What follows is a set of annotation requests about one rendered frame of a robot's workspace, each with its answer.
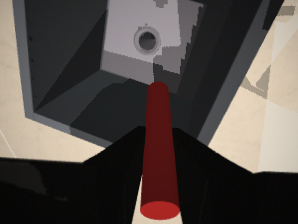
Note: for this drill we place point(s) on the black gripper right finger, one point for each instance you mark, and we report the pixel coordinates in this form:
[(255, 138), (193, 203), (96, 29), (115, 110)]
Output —
[(214, 190)]

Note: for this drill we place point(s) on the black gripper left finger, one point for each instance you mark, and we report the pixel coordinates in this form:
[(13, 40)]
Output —
[(100, 190)]

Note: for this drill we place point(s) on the red peg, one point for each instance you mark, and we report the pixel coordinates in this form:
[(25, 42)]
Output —
[(159, 191)]

